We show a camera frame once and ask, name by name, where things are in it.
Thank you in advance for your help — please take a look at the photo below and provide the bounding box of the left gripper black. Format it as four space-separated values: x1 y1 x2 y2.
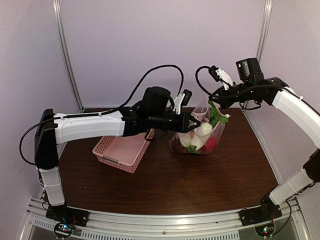
148 110 201 133

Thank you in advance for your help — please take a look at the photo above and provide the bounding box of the front aluminium rail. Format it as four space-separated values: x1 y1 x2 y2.
18 196 311 240

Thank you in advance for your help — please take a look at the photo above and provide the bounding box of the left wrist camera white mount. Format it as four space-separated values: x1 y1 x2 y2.
173 89 192 115

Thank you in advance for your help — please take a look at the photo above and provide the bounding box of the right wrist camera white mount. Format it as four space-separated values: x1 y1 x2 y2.
208 65 235 91

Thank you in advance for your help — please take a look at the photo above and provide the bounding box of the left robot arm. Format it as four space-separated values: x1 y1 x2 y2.
34 86 201 222

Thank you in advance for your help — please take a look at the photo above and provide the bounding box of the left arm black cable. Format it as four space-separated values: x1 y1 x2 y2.
19 64 185 166

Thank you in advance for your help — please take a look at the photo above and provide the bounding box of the clear zip top bag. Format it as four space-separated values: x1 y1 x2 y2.
169 97 230 155

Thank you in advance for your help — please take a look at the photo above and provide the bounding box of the white toy vegetable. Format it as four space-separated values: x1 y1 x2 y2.
179 133 204 154
192 98 230 137

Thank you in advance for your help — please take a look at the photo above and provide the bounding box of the red toy fruit front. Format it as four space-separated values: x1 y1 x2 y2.
202 136 218 154

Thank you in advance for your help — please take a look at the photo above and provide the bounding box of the right aluminium frame post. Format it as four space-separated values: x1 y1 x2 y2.
256 0 273 64

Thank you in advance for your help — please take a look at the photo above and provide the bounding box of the pink plastic basket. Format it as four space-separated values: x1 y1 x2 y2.
92 129 155 174

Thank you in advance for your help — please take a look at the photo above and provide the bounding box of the left aluminium frame post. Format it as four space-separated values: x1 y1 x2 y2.
52 0 84 112

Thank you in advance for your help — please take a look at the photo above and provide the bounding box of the aluminium frame post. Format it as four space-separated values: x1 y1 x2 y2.
256 0 273 64
52 0 84 112

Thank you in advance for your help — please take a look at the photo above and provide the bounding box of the white toy vegetable front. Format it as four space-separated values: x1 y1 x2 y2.
179 133 204 154

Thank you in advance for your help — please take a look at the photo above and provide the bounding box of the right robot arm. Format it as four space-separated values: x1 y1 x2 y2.
208 58 320 221

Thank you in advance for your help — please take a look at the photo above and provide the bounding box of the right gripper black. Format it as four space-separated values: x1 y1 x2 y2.
209 81 255 109

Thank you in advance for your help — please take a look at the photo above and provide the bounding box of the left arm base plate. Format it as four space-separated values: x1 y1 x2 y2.
45 205 89 227

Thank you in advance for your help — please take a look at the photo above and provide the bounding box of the dark purple toy fruit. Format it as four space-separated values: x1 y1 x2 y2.
170 139 187 154

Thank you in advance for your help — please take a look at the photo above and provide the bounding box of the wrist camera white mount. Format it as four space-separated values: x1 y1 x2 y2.
173 89 192 115
208 65 235 91

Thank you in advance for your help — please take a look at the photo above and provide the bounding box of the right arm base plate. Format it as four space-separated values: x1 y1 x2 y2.
238 206 283 226

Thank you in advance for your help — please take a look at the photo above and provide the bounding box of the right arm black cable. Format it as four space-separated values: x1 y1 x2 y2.
194 65 218 97

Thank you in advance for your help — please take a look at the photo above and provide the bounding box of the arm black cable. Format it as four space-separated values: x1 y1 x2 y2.
19 64 185 166
194 65 218 97

